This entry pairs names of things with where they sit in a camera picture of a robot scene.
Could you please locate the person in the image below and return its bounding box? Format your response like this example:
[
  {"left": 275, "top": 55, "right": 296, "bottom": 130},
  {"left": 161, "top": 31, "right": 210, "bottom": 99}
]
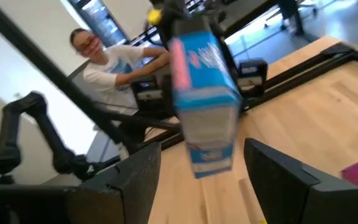
[{"left": 69, "top": 27, "right": 171, "bottom": 125}]

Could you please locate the blue cereal box pink label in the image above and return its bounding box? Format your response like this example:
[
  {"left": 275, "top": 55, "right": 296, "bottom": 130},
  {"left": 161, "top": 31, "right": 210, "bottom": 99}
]
[{"left": 168, "top": 30, "right": 244, "bottom": 180}]

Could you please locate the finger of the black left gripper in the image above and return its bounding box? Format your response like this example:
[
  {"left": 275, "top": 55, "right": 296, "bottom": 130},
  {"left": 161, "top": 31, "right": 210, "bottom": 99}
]
[
  {"left": 218, "top": 29, "right": 269, "bottom": 108},
  {"left": 132, "top": 73, "right": 173, "bottom": 121}
]

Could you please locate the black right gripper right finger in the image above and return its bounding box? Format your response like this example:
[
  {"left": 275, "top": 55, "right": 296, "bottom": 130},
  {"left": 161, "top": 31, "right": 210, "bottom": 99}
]
[{"left": 244, "top": 138, "right": 358, "bottom": 224}]

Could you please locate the black table frame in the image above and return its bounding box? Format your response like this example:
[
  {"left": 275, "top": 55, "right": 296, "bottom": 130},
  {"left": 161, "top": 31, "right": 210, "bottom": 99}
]
[{"left": 141, "top": 42, "right": 358, "bottom": 150}]

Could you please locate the yellow round knob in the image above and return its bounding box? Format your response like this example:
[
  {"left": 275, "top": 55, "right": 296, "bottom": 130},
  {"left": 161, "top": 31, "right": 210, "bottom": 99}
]
[{"left": 147, "top": 9, "right": 163, "bottom": 26}]

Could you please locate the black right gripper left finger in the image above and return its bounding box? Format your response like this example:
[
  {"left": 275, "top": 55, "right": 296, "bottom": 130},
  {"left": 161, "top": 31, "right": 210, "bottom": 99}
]
[{"left": 0, "top": 142, "right": 163, "bottom": 224}]

